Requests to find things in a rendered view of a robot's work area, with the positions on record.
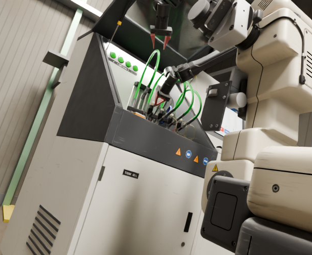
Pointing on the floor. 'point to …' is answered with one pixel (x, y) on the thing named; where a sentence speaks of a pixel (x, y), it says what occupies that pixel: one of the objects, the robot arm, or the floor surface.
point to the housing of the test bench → (44, 145)
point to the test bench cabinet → (65, 198)
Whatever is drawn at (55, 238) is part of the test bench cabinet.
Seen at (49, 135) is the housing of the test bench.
